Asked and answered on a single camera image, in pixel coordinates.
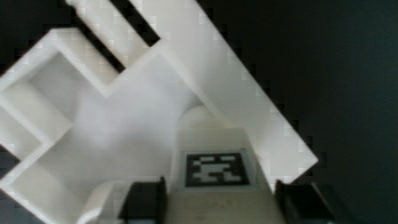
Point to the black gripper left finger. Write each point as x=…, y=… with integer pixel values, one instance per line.
x=145, y=204

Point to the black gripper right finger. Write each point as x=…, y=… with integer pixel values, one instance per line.
x=310, y=204

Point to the white chair leg block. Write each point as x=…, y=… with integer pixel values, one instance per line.
x=220, y=191

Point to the white chair seat plate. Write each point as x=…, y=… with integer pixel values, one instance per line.
x=115, y=84

